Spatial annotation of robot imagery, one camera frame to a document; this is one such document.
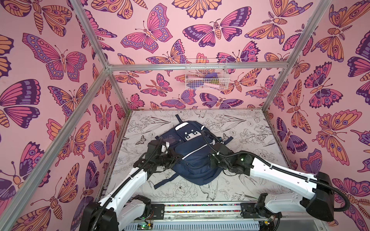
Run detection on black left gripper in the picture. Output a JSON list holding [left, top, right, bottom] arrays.
[[153, 148, 181, 168]]

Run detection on navy blue backpack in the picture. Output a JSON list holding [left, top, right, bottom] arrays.
[[154, 115, 233, 189]]

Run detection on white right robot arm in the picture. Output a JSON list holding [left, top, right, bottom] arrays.
[[210, 143, 351, 222]]

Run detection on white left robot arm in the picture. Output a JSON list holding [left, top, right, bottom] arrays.
[[79, 137, 180, 231]]

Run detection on white wire basket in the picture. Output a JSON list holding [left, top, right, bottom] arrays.
[[184, 59, 230, 91]]

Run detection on aluminium frame post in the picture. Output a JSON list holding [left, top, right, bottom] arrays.
[[262, 0, 331, 113]]

